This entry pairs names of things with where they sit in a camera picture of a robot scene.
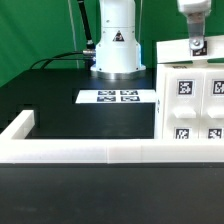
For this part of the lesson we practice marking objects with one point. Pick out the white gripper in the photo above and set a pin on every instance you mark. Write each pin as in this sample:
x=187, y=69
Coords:
x=195, y=11

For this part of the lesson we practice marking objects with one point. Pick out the white cabinet top block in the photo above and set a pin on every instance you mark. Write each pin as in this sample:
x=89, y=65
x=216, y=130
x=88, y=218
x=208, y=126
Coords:
x=179, y=50

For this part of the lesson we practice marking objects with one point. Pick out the white cabinet body box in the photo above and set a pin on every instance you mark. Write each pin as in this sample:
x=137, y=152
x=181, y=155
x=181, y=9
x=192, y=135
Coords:
x=162, y=71

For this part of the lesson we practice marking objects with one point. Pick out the white cabinet door panel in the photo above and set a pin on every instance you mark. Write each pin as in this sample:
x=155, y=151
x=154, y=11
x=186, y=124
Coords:
x=212, y=117

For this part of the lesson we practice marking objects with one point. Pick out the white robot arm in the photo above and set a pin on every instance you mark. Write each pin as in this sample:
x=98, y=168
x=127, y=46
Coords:
x=118, y=53

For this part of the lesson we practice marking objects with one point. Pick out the white base tag plate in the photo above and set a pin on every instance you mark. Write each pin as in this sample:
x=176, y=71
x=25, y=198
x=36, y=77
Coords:
x=116, y=96

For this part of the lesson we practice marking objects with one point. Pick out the white U-shaped obstacle wall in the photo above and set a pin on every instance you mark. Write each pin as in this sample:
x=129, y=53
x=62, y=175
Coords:
x=16, y=148

